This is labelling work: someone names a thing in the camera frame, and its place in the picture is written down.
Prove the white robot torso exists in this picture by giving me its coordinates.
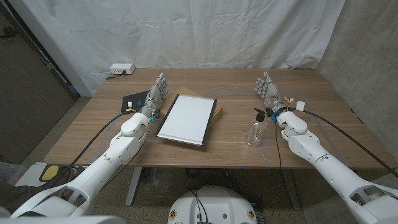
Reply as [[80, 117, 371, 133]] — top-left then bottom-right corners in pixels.
[[167, 185, 258, 224]]

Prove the black flat box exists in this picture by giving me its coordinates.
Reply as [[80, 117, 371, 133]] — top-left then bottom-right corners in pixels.
[[121, 90, 150, 113]]

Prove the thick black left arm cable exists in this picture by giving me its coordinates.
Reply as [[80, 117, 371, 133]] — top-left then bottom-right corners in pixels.
[[46, 109, 137, 187]]

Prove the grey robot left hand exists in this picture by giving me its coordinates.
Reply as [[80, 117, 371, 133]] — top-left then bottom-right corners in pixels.
[[140, 72, 170, 118]]

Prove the flat brown cardboard box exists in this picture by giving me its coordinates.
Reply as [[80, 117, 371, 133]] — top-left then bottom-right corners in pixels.
[[159, 86, 224, 127]]

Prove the black power strip cord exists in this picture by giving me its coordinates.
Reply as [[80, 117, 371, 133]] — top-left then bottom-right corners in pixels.
[[104, 70, 127, 81]]

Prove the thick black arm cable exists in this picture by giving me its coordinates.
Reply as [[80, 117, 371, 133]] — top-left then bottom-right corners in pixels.
[[292, 101, 398, 179], [46, 109, 137, 187]]

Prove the white backdrop cloth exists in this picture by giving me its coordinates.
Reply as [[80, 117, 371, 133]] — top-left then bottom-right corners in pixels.
[[21, 0, 346, 97]]

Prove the white power strip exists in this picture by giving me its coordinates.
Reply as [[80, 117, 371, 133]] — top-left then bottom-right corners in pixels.
[[109, 63, 136, 75]]

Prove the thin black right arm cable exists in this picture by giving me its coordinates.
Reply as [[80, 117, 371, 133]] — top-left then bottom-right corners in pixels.
[[273, 121, 282, 170]]

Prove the person's dark leg and shoe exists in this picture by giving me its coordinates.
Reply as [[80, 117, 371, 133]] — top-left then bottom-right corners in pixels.
[[0, 179, 53, 215]]

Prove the yellow and black foot pedal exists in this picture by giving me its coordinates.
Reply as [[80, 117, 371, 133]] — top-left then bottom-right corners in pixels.
[[39, 164, 86, 183]]

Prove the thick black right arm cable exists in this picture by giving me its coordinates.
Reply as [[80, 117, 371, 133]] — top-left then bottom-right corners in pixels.
[[292, 101, 398, 179]]

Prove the clear plastic bin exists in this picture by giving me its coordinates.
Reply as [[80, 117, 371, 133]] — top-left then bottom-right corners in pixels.
[[0, 161, 22, 184]]

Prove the white floor platform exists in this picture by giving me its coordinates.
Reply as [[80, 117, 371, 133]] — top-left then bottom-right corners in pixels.
[[14, 162, 47, 187]]

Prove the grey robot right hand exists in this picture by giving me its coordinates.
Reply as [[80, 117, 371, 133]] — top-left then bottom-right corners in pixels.
[[254, 71, 289, 116]]

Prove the clear spray bottle black pump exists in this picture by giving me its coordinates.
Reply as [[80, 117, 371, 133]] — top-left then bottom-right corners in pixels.
[[244, 108, 267, 148]]

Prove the small black-framed whiteboard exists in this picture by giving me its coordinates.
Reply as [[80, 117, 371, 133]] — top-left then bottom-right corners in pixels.
[[155, 93, 218, 147]]

